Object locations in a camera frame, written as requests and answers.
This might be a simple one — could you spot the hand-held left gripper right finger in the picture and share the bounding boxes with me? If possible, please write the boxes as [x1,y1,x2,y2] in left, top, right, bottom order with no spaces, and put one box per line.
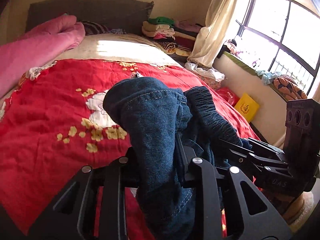
[175,132,293,240]

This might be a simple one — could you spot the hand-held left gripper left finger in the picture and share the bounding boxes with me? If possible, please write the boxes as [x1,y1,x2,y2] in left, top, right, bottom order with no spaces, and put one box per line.
[27,147,140,240]

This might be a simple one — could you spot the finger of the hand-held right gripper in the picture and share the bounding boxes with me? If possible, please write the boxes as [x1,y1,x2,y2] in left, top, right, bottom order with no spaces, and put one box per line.
[240,137,286,156]
[218,139,289,173]

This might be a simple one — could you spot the blue denim pants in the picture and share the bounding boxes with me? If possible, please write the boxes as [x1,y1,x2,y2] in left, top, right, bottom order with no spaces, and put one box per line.
[102,77,244,240]

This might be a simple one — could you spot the person's right forearm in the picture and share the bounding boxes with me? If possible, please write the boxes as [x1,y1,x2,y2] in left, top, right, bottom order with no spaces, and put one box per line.
[260,190,316,226]

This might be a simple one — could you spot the yellow box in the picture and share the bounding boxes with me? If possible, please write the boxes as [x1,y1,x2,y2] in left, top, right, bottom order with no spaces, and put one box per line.
[233,93,261,124]

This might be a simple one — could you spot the orange patterned cloth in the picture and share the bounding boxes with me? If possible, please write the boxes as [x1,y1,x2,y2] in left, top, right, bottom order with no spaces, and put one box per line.
[272,74,308,101]

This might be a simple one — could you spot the red plastic bag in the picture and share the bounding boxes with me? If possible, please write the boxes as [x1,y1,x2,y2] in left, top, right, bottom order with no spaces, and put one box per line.
[215,87,241,107]

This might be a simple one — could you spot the light blue cloth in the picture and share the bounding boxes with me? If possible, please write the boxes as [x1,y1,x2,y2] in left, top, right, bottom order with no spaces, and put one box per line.
[254,69,276,85]

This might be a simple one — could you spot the floral patterned cloth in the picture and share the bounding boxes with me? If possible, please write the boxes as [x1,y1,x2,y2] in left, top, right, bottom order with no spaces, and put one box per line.
[197,74,221,91]

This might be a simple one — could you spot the windowsill with green edge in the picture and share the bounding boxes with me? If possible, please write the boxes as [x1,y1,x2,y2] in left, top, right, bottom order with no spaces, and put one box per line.
[222,51,288,102]

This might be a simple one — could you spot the white crumpled cloth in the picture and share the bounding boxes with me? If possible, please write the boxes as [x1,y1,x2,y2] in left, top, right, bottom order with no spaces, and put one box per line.
[184,62,226,82]

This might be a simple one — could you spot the red floral blanket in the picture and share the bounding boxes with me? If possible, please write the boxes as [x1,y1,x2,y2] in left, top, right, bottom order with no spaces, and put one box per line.
[0,59,261,240]

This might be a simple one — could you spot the black framed window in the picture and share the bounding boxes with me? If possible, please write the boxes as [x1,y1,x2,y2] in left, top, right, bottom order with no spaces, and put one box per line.
[234,0,320,98]

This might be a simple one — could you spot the cream bed sheet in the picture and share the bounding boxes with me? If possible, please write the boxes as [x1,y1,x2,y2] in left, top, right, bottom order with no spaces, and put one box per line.
[53,33,185,68]

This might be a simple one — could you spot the cream curtain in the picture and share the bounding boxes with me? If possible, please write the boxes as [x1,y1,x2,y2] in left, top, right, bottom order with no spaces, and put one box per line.
[187,0,245,68]

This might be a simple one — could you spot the stack of folded clothes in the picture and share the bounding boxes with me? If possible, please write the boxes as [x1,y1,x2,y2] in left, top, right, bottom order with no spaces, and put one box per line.
[142,16,202,57]

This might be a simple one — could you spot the dark striped pillow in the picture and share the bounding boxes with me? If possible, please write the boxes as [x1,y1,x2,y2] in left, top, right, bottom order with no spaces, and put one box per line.
[80,21,112,36]

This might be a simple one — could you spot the pink quilt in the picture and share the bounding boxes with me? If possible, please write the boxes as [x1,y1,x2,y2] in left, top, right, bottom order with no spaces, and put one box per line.
[0,14,86,98]

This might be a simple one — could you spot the grey headboard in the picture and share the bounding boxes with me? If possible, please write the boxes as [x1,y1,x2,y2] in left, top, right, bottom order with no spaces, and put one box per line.
[26,0,155,34]

